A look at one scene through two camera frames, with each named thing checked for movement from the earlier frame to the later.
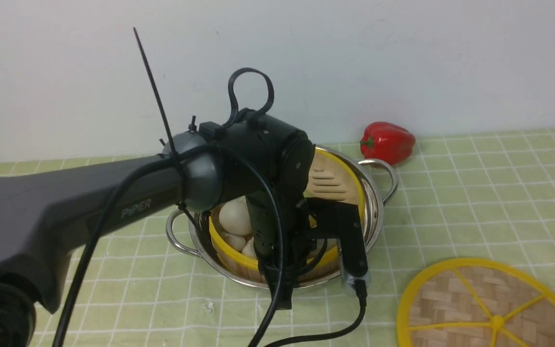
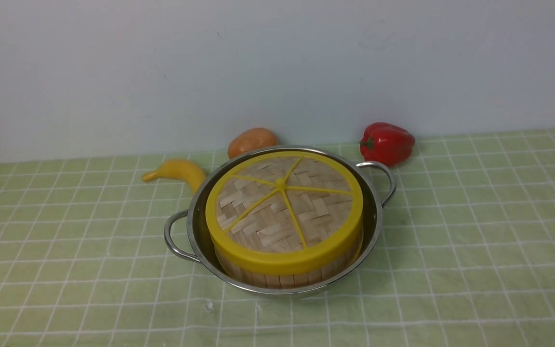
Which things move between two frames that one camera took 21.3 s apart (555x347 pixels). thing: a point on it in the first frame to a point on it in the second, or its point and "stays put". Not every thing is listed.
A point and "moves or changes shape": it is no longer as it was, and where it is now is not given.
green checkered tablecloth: (518, 195) stays put
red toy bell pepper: (388, 141) stays put
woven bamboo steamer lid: (478, 302) moves or changes shape
